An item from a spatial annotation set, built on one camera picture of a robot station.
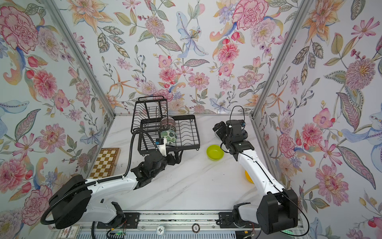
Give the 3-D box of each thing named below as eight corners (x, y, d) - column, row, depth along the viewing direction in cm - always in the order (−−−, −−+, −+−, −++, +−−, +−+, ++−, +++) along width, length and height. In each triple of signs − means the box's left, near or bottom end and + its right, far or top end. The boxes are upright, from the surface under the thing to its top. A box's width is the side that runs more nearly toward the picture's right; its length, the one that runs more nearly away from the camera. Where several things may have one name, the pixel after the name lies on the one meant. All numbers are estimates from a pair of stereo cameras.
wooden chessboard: (91, 178, 90) (88, 176, 87) (104, 150, 103) (101, 147, 100) (112, 178, 90) (109, 176, 87) (122, 150, 103) (120, 147, 100)
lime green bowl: (207, 161, 97) (207, 158, 94) (206, 147, 104) (206, 144, 101) (223, 161, 97) (224, 158, 94) (221, 147, 104) (222, 144, 101)
